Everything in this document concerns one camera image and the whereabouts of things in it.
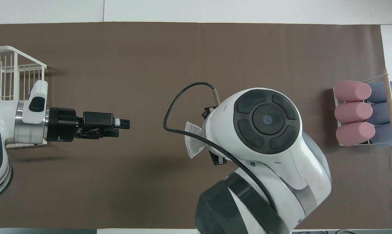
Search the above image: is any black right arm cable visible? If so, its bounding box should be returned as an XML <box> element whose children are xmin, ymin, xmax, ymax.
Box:
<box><xmin>163</xmin><ymin>82</ymin><xmax>278</xmax><ymax>212</ymax></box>

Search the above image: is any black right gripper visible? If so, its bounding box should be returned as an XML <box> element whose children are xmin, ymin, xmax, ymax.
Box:
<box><xmin>202</xmin><ymin>107</ymin><xmax>228</xmax><ymax>166</ymax></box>

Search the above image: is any pink plastic cup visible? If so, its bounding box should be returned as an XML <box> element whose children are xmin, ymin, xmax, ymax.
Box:
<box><xmin>334</xmin><ymin>102</ymin><xmax>373</xmax><ymax>124</ymax></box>
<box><xmin>336</xmin><ymin>122</ymin><xmax>376</xmax><ymax>147</ymax></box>
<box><xmin>333</xmin><ymin>80</ymin><xmax>372</xmax><ymax>102</ymax></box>

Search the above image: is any white wire dish rack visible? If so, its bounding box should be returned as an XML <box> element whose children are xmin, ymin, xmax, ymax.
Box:
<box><xmin>0</xmin><ymin>46</ymin><xmax>47</xmax><ymax>101</ymax></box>

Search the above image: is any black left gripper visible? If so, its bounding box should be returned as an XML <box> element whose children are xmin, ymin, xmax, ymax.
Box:
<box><xmin>46</xmin><ymin>107</ymin><xmax>131</xmax><ymax>142</ymax></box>

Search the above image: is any blue plastic cup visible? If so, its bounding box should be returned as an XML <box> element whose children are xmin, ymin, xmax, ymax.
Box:
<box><xmin>368</xmin><ymin>81</ymin><xmax>392</xmax><ymax>103</ymax></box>
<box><xmin>367</xmin><ymin>102</ymin><xmax>392</xmax><ymax>125</ymax></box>
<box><xmin>370</xmin><ymin>122</ymin><xmax>392</xmax><ymax>147</ymax></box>

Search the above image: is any white cup rack wooden bar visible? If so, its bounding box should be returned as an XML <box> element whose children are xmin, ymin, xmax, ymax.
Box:
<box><xmin>333</xmin><ymin>68</ymin><xmax>392</xmax><ymax>149</ymax></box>

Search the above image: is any brown table mat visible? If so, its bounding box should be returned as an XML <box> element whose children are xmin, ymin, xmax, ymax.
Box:
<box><xmin>0</xmin><ymin>22</ymin><xmax>392</xmax><ymax>229</ymax></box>

